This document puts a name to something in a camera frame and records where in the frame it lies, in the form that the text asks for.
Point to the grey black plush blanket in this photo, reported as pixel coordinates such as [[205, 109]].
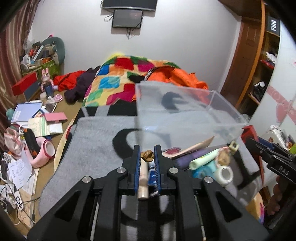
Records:
[[98, 142]]

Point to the dark purple spray bottle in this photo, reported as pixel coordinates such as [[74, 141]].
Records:
[[183, 161]]

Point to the pink headphone case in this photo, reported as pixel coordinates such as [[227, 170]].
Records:
[[38, 150]]

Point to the orange puffer jacket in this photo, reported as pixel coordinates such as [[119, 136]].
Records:
[[172, 75]]

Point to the striped curtain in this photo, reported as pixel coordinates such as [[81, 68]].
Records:
[[12, 39]]

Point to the brown walnut bead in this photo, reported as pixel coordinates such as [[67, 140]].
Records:
[[147, 156]]

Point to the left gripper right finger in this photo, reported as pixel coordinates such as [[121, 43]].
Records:
[[162, 165]]

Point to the square keychain charm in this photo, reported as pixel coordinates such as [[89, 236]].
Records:
[[233, 147]]

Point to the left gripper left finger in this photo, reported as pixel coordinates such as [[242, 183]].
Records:
[[130, 183]]

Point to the person right hand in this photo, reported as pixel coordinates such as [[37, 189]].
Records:
[[273, 204]]

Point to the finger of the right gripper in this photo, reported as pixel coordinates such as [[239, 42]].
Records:
[[259, 148], [273, 149]]

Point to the dark purple garment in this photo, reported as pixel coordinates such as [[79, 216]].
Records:
[[83, 82]]

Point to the wooden shoehorn white cap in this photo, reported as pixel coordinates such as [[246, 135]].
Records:
[[175, 153]]

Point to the beige cosmetic tube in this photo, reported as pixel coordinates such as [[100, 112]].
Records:
[[143, 191]]

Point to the colourful patchwork quilt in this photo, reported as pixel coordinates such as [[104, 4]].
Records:
[[117, 77]]

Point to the green cardboard box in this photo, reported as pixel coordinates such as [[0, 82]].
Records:
[[54, 69]]

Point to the green neck pillow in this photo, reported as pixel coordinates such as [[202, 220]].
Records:
[[56, 48]]

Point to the large wall television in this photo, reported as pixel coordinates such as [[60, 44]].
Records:
[[145, 5]]

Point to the light green tube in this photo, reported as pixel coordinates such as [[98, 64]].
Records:
[[203, 160]]

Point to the wooden door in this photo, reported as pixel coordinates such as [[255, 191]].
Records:
[[244, 61]]

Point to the red long box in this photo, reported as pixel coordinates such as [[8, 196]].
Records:
[[22, 85]]

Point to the teal tube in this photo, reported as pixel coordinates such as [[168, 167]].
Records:
[[206, 170]]

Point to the blue notebook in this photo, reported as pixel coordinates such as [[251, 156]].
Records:
[[25, 111]]

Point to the white tape roll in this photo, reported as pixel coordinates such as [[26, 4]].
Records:
[[223, 175]]

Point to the pink flat box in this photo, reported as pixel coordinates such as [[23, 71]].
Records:
[[55, 117]]

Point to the blue staples box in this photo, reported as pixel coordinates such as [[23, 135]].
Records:
[[152, 183]]

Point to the pink rabbit figurine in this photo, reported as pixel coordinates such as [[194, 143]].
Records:
[[47, 83]]

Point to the red jacket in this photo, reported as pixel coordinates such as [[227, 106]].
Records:
[[67, 81]]

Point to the clear plastic storage bin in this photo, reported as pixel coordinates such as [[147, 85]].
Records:
[[180, 117]]

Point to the small wall monitor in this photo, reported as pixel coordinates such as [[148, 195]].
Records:
[[127, 18]]

